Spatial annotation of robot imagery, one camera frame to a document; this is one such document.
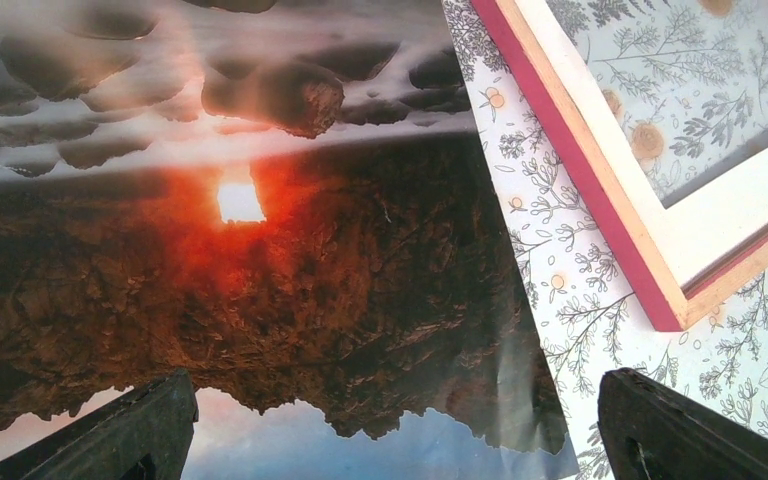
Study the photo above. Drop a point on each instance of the sunset landscape photo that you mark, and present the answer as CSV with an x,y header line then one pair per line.
x,y
291,201

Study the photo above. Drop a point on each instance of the floral patterned tablecloth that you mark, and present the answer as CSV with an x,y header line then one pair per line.
x,y
589,319

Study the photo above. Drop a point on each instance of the pink wooden picture frame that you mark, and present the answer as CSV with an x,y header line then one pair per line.
x,y
682,260

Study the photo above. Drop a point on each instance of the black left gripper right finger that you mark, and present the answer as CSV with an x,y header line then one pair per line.
x,y
650,431

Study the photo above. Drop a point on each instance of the white mat board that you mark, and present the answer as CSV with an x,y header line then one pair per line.
x,y
658,111

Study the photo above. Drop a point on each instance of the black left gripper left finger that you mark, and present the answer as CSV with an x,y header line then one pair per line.
x,y
143,434

